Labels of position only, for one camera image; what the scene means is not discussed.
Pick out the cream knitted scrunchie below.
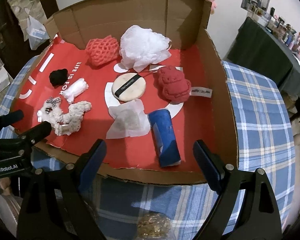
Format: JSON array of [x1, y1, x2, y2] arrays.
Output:
[[49, 101, 92, 136]]

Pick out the black knitted scrunchie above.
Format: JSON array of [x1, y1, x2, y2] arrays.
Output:
[[49, 68, 68, 88]]

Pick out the white cloth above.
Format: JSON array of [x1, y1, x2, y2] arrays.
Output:
[[61, 78, 89, 104]]

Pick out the white tissue sheet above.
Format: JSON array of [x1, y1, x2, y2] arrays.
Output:
[[106, 99, 151, 139]]

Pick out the beige powder puff black band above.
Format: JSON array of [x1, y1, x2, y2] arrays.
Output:
[[111, 73, 146, 102]]

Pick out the coral foam net ball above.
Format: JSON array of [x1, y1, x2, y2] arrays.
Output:
[[85, 35, 120, 67]]

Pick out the blue sponge cloth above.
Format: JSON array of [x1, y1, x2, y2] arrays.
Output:
[[148, 109, 181, 168]]

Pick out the white mesh bath pouf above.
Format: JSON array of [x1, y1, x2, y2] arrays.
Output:
[[119, 25, 171, 73]]

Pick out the red plush miffy toy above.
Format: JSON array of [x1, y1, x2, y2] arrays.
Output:
[[156, 65, 213, 103]]

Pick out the person's left hand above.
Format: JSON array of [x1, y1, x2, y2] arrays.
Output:
[[0, 177, 23, 237]]

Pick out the blue plaid tablecloth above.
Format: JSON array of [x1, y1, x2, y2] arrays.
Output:
[[0, 55, 297, 240]]

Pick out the dark wooden door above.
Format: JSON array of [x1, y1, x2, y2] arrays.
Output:
[[0, 0, 48, 78]]

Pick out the clear plastic bag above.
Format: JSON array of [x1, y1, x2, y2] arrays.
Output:
[[26, 16, 50, 50]]

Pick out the glass jar gold contents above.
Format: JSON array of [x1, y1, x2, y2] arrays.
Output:
[[135, 212, 176, 240]]

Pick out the hanging door organizer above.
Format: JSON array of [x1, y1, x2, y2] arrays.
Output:
[[7, 0, 47, 41]]

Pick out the cardboard box red lining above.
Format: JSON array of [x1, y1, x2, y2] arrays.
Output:
[[11, 0, 238, 185]]

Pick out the dark green side table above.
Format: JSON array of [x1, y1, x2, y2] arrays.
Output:
[[225, 17, 300, 97]]

